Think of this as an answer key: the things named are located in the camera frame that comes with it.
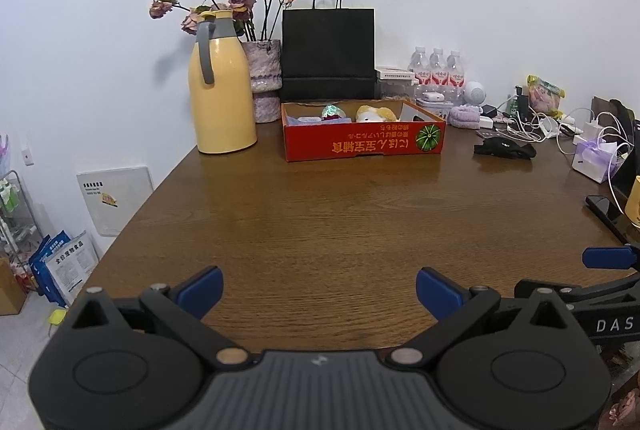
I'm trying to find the black smartphone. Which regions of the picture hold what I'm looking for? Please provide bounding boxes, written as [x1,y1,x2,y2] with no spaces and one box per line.
[585,195,640,245]

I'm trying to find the water bottle right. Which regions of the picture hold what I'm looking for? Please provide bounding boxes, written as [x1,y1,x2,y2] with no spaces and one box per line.
[446,50,465,103]

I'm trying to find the white earbuds case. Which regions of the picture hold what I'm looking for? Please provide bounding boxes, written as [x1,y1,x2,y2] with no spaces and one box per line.
[422,91,445,102]

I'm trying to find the yellow white plush toy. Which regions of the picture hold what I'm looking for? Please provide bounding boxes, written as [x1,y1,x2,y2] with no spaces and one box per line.
[356,105,398,123]

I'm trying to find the purple cloth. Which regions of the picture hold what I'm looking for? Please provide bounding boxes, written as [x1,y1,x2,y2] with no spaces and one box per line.
[285,116,352,127]

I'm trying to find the water bottle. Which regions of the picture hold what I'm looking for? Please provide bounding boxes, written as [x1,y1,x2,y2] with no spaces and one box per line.
[430,48,448,94]
[408,47,431,98]
[446,50,465,103]

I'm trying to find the white wall panel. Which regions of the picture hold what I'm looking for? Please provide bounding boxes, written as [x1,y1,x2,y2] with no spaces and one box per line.
[77,166,153,237]

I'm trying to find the black strap pouch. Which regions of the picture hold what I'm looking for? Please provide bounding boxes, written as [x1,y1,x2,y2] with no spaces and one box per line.
[474,137,537,161]

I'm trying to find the pink snack packet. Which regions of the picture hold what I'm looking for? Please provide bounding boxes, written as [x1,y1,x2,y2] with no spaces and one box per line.
[526,75,565,117]

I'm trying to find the pink textured vase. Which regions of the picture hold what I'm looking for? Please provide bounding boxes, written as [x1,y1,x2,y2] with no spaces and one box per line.
[242,39,282,124]

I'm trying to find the lavender tin box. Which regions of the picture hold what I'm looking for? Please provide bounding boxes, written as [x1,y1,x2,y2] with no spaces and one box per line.
[416,98,454,120]

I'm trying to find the white chargers and cables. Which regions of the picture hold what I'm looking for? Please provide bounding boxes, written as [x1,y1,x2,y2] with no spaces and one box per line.
[476,102,637,156]

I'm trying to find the blue white paper bags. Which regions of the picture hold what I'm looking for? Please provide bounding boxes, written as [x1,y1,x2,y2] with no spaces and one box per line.
[28,231,100,308]

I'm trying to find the clear plastic storage container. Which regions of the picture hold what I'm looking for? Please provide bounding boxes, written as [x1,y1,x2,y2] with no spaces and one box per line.
[378,79,416,100]

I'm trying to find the white round lamp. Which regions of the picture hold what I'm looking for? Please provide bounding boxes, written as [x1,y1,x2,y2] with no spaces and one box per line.
[463,80,486,106]

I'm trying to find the water bottle middle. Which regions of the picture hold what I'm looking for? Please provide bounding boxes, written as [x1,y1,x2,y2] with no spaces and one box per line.
[430,48,448,94]

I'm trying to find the yellow thermos jug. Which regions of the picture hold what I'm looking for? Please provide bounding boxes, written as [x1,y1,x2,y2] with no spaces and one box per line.
[189,10,257,155]

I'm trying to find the clear crumpled plastic packet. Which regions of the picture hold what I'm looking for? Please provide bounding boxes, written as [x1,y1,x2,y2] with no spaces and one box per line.
[321,104,347,120]

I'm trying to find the water bottle left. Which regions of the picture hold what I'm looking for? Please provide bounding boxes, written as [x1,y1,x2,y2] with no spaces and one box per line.
[408,47,431,98]

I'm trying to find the purple fluffy scrunchie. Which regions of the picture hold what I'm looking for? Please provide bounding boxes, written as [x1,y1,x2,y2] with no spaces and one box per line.
[448,104,482,130]

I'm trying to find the black paper shopping bag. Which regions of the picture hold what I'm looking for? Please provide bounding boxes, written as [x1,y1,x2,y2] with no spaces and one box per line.
[280,0,380,102]

